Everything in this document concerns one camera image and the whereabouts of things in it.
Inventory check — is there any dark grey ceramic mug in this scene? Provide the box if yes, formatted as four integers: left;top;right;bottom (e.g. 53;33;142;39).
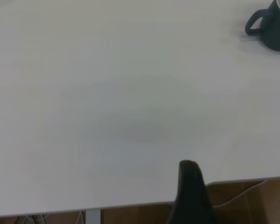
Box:
245;0;280;52

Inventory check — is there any grey cable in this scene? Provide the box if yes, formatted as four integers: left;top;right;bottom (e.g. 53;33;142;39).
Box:
15;214;49;224

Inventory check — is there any white table leg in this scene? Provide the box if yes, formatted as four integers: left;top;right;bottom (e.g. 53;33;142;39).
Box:
85;209;102;224

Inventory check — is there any white cable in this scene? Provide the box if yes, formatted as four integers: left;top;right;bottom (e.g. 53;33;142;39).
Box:
75;210;84;224
213;179;271;208

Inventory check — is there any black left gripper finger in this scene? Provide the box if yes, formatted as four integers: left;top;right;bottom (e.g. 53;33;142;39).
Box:
168;160;220;224

